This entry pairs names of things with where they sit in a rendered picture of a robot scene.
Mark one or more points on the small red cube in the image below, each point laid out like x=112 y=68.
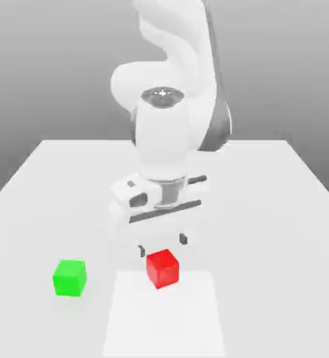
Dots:
x=163 y=269

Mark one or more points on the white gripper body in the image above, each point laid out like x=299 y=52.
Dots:
x=164 y=223

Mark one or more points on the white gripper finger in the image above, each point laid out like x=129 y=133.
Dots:
x=183 y=238
x=140 y=249

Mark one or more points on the small green cube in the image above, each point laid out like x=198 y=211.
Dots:
x=69 y=278

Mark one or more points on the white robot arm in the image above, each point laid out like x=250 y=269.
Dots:
x=161 y=134

